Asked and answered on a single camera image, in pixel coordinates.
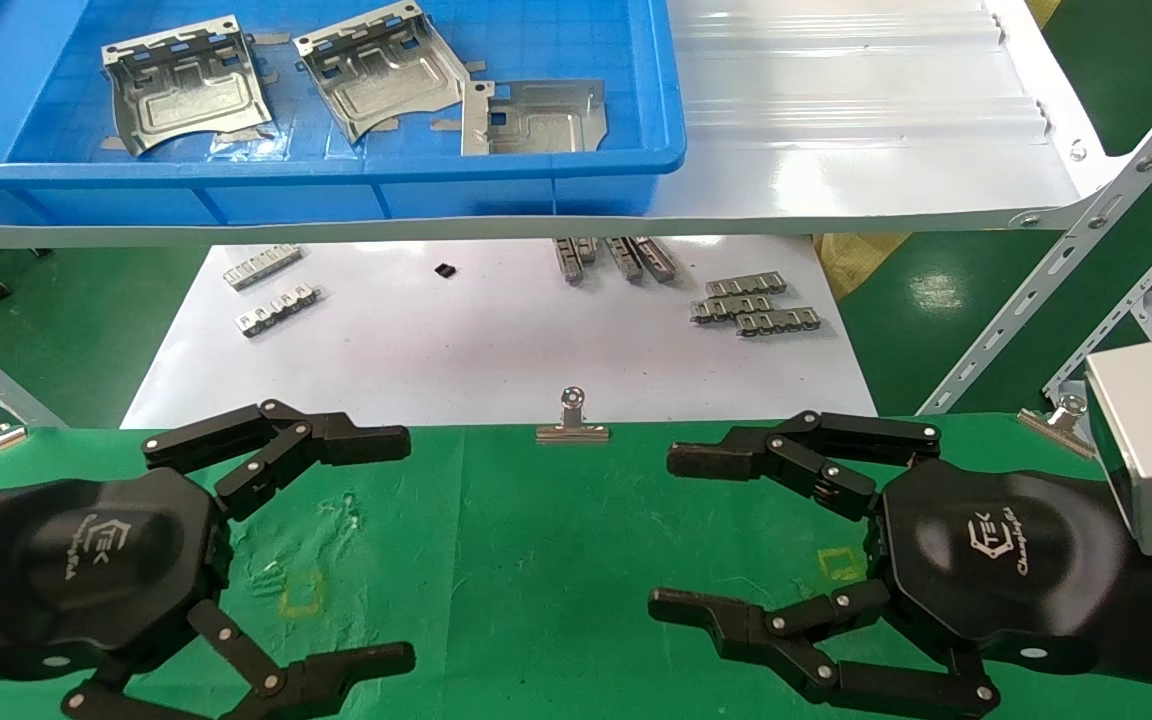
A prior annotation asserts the yellow woven sack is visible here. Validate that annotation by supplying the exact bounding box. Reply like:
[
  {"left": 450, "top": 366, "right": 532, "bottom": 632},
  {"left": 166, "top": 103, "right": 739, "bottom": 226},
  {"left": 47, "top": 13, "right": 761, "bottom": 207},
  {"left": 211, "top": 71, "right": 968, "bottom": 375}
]
[{"left": 814, "top": 233, "right": 912, "bottom": 301}]

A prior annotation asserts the clear plastic film scrap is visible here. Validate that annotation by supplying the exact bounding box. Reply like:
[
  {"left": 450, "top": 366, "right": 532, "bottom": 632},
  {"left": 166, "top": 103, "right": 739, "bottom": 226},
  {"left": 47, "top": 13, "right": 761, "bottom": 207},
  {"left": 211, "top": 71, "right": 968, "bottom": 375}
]
[{"left": 208, "top": 128, "right": 289, "bottom": 161}]

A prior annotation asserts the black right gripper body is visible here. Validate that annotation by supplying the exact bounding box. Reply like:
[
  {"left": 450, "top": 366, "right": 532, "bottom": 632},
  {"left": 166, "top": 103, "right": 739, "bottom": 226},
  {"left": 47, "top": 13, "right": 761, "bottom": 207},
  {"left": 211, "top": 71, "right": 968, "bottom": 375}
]
[{"left": 871, "top": 460, "right": 1139, "bottom": 673}]

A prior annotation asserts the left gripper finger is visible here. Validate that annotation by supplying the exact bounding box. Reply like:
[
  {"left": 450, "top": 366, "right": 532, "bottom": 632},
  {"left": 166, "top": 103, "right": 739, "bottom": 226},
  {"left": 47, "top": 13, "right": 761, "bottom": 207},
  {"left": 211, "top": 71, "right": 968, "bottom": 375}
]
[
  {"left": 61, "top": 598, "right": 418, "bottom": 720},
  {"left": 141, "top": 398, "right": 413, "bottom": 522}
]

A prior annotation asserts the grey metal shelf frame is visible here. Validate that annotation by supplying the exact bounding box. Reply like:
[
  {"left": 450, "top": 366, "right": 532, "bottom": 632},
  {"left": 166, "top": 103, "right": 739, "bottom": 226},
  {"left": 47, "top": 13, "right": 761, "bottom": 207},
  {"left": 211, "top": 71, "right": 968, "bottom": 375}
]
[{"left": 0, "top": 0, "right": 1127, "bottom": 249}]

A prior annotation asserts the blue plastic bin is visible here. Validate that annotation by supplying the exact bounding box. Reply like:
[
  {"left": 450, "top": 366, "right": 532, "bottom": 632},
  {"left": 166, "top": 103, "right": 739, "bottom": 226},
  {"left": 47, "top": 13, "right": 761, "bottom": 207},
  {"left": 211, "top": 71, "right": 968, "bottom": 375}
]
[{"left": 0, "top": 0, "right": 687, "bottom": 227}]

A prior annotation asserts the green table cloth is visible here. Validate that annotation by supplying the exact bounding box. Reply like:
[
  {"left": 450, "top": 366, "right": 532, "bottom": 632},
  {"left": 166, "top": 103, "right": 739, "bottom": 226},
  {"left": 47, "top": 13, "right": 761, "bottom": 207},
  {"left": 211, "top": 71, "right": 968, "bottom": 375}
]
[{"left": 0, "top": 413, "right": 1152, "bottom": 720}]

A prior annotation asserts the white perforated shelf upright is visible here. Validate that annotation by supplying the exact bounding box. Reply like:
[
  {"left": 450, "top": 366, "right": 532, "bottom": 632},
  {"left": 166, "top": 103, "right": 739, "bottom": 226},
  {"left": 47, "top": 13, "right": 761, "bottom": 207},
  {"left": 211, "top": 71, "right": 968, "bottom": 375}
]
[
  {"left": 918, "top": 55, "right": 1152, "bottom": 416},
  {"left": 0, "top": 318, "right": 67, "bottom": 429},
  {"left": 1041, "top": 197, "right": 1152, "bottom": 401}
]

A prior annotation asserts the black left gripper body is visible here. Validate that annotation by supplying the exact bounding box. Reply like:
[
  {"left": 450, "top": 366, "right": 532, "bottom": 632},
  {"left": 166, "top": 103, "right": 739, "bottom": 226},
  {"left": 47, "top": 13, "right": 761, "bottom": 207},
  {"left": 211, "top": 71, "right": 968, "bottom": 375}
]
[{"left": 0, "top": 468, "right": 237, "bottom": 683}]

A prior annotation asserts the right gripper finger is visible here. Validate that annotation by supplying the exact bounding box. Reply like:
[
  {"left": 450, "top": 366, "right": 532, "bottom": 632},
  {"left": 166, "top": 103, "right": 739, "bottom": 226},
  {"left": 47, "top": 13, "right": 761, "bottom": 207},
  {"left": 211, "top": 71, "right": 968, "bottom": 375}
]
[
  {"left": 648, "top": 578, "right": 1002, "bottom": 720},
  {"left": 666, "top": 410, "right": 943, "bottom": 522}
]

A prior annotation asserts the stamped sheet metal plate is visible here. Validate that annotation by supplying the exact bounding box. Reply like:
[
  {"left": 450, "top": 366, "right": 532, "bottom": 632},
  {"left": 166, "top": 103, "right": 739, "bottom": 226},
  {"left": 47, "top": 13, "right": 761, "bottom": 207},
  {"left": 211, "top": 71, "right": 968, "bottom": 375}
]
[
  {"left": 101, "top": 15, "right": 274, "bottom": 158},
  {"left": 293, "top": 0, "right": 472, "bottom": 144},
  {"left": 460, "top": 78, "right": 609, "bottom": 156}
]

